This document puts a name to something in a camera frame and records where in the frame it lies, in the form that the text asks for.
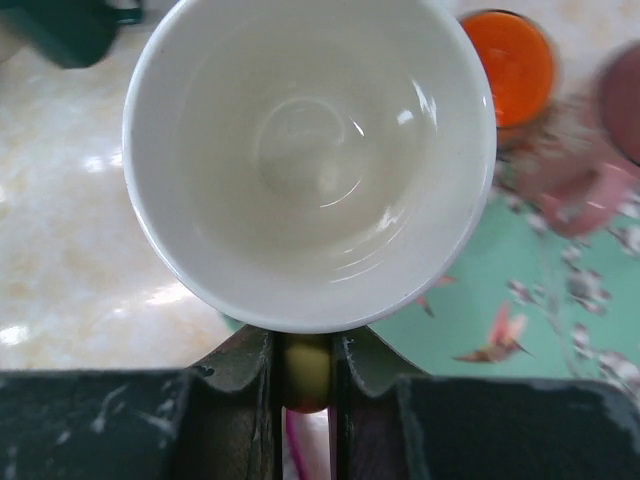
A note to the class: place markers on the yellow mug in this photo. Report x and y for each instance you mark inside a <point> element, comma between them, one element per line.
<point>308,167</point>

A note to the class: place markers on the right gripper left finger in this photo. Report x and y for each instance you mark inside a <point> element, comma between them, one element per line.
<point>219,418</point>

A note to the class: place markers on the green floral tray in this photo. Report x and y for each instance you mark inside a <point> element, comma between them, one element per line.
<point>523,302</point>

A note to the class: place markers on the dark teal mug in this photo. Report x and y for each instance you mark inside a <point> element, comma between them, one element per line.
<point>72,34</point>

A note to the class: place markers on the orange mug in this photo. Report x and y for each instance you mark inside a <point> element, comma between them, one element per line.
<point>520,65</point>

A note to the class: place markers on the pink floral mug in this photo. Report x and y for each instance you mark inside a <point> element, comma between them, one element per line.
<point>578,166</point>

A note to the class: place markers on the purple snack bag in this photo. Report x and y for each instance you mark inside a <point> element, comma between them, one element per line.
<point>305,447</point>

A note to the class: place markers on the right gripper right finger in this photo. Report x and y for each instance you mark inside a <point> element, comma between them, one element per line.
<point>390,420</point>

